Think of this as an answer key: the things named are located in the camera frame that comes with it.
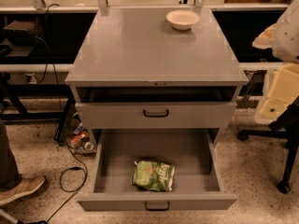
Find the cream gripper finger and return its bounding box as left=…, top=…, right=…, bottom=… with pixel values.
left=252, top=24, right=276, bottom=49

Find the green jalapeno chip bag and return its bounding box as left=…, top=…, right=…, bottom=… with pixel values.
left=132, top=161, right=175, bottom=192

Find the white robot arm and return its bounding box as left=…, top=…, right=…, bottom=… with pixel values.
left=252, top=0, right=299, bottom=63

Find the grey drawer cabinet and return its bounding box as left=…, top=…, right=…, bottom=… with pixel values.
left=64, top=7, right=249, bottom=140

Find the open grey bottom drawer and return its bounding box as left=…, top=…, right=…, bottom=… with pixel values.
left=78, top=129, right=236, bottom=211

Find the closed grey upper drawer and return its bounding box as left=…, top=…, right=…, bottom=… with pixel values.
left=76, top=103, right=236, bottom=129

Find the white bowl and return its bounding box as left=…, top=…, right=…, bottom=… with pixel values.
left=166, top=10, right=200, bottom=31

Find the black rolling chair base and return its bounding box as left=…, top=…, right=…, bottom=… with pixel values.
left=236, top=96, right=299, bottom=195

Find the dark box on shelf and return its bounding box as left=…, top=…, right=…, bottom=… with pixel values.
left=3, top=21, right=43, bottom=46

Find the black upper drawer handle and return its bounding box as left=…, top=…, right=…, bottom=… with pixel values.
left=143, top=109, right=169, bottom=119

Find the black drawer handle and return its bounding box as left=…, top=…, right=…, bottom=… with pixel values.
left=143, top=109, right=169, bottom=119
left=144, top=202, right=170, bottom=212

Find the black lower drawer handle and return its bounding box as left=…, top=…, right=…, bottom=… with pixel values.
left=144, top=202, right=170, bottom=212

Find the wire basket with cans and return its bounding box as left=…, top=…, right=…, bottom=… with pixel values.
left=59, top=105, right=95, bottom=155

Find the black floor cable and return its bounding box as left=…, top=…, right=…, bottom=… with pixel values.
left=34, top=3, right=89, bottom=224

